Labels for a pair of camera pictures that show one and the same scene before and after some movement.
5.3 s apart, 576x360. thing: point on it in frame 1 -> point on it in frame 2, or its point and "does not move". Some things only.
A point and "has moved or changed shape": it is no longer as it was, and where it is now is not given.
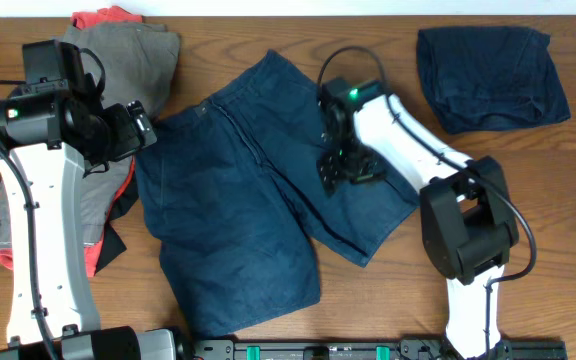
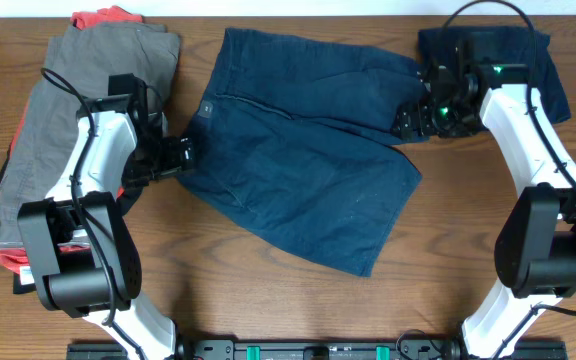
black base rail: (371, 350) does not move
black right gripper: (331, 174) -> (424, 123)
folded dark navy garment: (479, 78) does not move
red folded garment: (2, 253) does not move
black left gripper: (138, 126) -> (182, 153)
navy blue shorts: (238, 204) has moved or changed shape
